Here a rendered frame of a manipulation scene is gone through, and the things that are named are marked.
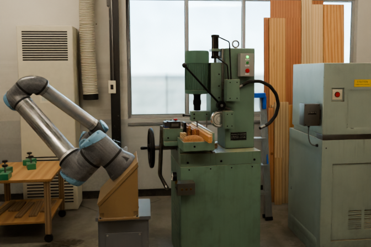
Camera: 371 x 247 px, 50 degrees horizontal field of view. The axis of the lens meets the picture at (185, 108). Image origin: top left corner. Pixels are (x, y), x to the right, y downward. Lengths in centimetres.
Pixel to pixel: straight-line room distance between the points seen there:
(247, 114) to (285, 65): 156
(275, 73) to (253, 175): 168
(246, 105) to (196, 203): 78
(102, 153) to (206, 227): 99
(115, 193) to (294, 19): 291
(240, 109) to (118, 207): 115
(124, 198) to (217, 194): 82
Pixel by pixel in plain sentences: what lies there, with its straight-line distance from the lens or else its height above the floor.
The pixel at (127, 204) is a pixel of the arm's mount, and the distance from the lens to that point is 228.
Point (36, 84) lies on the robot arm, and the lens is 259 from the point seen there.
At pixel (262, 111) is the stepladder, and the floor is 99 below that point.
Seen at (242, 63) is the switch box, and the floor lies 141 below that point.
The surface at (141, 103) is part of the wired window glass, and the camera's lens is 433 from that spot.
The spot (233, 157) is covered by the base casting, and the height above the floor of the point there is 76.
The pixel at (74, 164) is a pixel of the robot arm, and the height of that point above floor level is 83.
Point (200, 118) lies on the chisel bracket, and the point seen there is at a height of 102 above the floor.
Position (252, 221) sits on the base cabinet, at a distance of 300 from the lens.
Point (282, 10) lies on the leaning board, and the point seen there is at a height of 199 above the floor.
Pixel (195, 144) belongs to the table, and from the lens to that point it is 262.
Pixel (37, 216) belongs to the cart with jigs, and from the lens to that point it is 362.
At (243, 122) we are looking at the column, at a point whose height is 99.
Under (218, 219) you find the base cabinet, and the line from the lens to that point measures 291.
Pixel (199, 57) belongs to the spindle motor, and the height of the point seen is 146.
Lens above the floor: 136
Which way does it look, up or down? 5 degrees down
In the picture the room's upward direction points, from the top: straight up
